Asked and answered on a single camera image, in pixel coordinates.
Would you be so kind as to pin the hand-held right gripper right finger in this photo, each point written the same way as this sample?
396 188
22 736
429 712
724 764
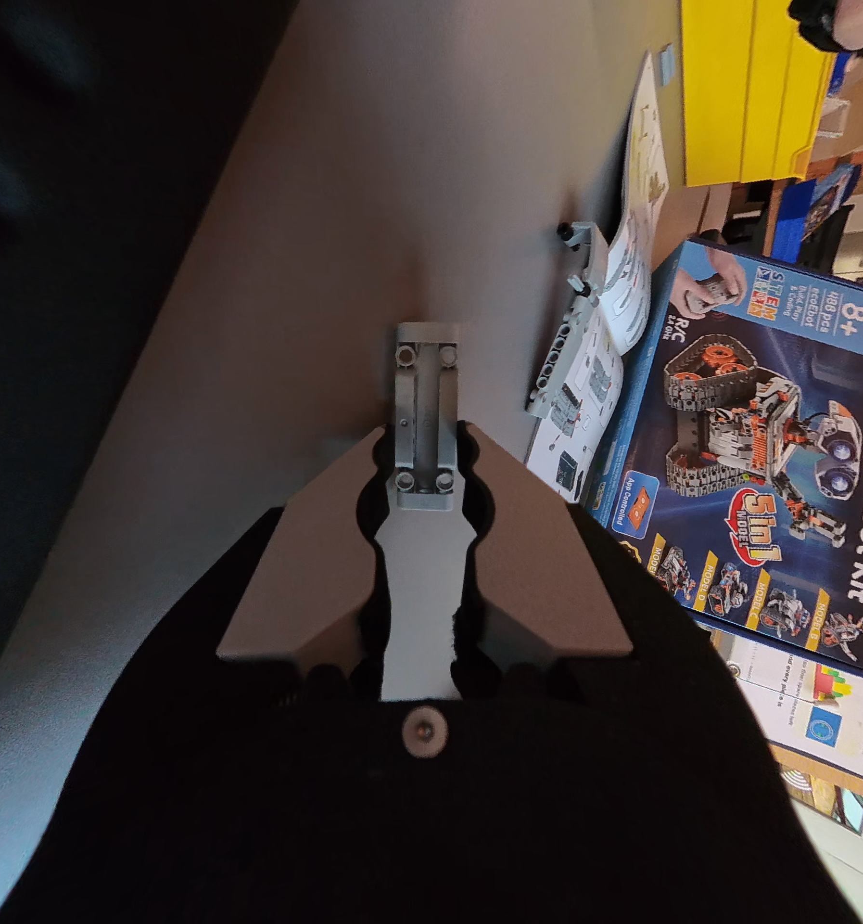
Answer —
547 577

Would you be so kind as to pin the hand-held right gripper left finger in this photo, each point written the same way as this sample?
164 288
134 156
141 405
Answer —
294 577

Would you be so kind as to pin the grey panel building piece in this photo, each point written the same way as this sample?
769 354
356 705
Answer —
410 404

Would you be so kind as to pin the grey hinged panel assembly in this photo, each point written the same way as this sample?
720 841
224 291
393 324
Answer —
590 260

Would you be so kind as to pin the yellow plastic bin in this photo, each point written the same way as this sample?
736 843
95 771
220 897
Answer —
749 94

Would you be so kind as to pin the grey desk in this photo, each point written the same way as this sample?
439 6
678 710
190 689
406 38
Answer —
402 180

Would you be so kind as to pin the blue robot kit box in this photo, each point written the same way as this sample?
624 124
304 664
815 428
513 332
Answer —
763 505

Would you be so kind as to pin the white printed instruction sheet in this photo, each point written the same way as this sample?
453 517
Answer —
799 693

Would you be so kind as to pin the grey concentric pattern card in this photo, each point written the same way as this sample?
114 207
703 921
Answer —
825 805

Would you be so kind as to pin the open instruction booklet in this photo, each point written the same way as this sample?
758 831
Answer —
644 180

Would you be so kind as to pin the blue storage bin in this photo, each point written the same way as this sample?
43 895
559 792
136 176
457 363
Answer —
792 224

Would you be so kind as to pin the small blue toy box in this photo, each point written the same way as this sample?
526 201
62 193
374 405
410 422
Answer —
832 198

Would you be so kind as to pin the light blue pin piece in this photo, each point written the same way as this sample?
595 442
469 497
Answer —
670 63
663 65

